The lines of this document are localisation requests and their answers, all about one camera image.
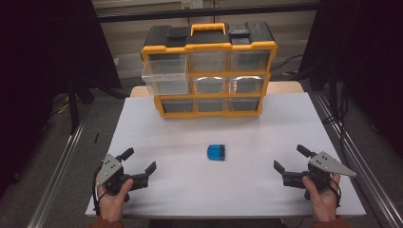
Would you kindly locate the small blue plastic object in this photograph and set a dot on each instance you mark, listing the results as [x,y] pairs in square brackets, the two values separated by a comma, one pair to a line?
[215,152]

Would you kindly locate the clear plastic drawer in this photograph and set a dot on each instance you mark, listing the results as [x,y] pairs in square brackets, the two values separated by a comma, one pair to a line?
[165,83]

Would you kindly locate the group of closed clear drawers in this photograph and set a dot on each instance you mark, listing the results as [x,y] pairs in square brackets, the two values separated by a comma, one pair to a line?
[209,61]

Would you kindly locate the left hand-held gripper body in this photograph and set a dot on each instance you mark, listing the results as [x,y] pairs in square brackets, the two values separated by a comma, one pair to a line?
[110,169]

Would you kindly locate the black curtain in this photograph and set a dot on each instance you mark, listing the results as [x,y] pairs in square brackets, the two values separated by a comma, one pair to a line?
[364,57]
[38,63]

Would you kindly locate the white table cover board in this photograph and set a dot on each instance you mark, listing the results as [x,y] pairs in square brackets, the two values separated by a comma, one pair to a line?
[221,186]

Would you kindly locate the white wall outlet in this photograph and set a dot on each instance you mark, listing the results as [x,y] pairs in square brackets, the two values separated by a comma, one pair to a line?
[192,3]

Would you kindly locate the black metal stand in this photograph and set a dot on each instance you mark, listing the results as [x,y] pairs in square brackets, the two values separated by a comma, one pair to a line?
[73,107]

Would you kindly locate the black horizontal bar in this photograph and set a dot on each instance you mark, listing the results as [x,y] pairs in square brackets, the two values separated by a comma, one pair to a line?
[158,14]

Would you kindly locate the aluminium frame rail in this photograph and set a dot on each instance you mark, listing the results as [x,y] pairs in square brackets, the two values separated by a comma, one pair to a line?
[364,177]
[57,174]

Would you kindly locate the person's left hand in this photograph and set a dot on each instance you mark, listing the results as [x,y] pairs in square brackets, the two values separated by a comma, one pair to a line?
[113,202]

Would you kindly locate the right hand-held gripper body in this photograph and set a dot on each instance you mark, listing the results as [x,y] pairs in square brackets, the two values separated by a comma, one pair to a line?
[329,166]

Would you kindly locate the yellow black drawer organizer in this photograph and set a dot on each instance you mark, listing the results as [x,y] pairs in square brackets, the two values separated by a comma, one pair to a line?
[209,38]

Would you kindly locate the person's right hand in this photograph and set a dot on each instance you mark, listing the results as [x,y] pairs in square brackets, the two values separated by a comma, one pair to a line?
[323,204]

